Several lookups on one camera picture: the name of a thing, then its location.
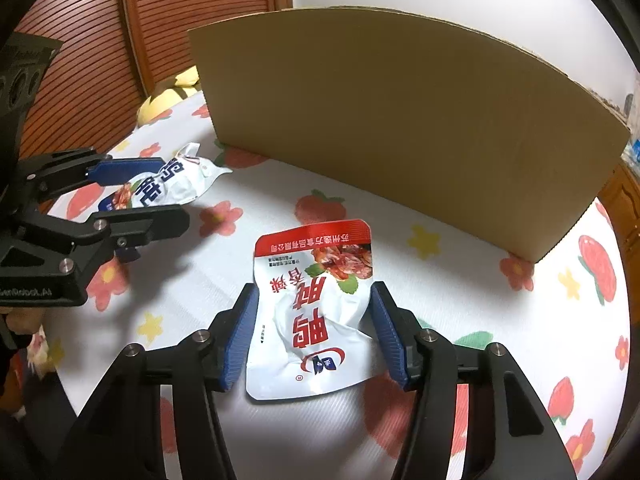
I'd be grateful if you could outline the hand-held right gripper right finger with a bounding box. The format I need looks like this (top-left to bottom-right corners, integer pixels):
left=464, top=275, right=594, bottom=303
left=370, top=281, right=582, bottom=480

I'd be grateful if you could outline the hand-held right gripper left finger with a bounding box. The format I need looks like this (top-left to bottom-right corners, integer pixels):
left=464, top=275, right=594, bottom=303
left=57, top=282, right=261, bottom=480

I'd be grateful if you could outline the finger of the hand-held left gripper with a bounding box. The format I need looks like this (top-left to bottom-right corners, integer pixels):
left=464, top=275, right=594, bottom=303
left=14, top=147, right=167, bottom=202
left=0, top=203, right=192, bottom=282

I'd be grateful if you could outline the white snack packet blue lettering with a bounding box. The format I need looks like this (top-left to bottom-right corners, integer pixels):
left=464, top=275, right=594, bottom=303
left=97, top=142, right=234, bottom=212
left=245, top=218, right=376, bottom=402

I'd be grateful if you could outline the brown cardboard box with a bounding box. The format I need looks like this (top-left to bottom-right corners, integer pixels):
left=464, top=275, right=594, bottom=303
left=187, top=5, right=632, bottom=266

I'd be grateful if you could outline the person's left hand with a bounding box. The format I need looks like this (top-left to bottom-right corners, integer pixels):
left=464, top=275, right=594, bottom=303
left=5, top=308, right=47, bottom=343

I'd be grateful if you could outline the yellow plush toy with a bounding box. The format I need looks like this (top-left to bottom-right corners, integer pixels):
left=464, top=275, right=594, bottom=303
left=137, top=65, right=202, bottom=126

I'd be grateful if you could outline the wooden louvred wardrobe door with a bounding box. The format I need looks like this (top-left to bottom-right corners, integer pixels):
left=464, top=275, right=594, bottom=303
left=10, top=0, right=294, bottom=162

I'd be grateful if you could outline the wooden cabinet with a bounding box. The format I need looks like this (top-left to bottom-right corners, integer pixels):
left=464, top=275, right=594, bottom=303
left=597, top=159, right=640, bottom=242

